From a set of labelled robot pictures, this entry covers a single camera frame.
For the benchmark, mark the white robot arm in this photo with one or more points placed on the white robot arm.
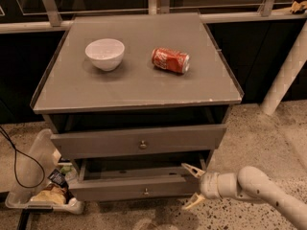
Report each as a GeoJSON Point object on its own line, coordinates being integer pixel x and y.
{"type": "Point", "coordinates": [249, 185]}

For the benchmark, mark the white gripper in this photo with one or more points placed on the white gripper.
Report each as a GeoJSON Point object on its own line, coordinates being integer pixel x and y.
{"type": "Point", "coordinates": [208, 185]}

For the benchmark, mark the metal railing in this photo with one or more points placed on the metal railing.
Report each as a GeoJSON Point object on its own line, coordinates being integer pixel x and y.
{"type": "Point", "coordinates": [20, 16]}

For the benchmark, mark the grey top drawer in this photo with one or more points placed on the grey top drawer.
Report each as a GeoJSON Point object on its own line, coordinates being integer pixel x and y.
{"type": "Point", "coordinates": [125, 142]}

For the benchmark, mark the crumpled brown paper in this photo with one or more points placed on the crumpled brown paper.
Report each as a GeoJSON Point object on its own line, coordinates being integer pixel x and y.
{"type": "Point", "coordinates": [298, 7]}

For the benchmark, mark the white ceramic bowl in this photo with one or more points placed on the white ceramic bowl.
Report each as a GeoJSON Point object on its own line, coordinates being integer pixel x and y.
{"type": "Point", "coordinates": [105, 54]}

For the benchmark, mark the yellow chip bag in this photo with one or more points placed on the yellow chip bag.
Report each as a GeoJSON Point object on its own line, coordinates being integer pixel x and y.
{"type": "Point", "coordinates": [52, 193]}

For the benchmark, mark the clear plastic bin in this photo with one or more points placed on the clear plastic bin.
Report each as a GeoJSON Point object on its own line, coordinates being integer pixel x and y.
{"type": "Point", "coordinates": [33, 170]}

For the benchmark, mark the dark snack packet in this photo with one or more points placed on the dark snack packet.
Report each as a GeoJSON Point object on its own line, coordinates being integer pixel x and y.
{"type": "Point", "coordinates": [57, 177]}

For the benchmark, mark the red soda can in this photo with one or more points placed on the red soda can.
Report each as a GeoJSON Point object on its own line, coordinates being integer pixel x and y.
{"type": "Point", "coordinates": [170, 60]}

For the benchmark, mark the white diagonal pole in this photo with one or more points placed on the white diagonal pole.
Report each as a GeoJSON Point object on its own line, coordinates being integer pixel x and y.
{"type": "Point", "coordinates": [287, 73]}

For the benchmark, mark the grey drawer cabinet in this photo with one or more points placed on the grey drawer cabinet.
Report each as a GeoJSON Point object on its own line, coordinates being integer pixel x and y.
{"type": "Point", "coordinates": [76, 96]}

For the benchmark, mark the grey drawer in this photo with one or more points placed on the grey drawer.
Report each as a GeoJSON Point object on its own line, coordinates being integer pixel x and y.
{"type": "Point", "coordinates": [125, 142]}
{"type": "Point", "coordinates": [95, 183]}

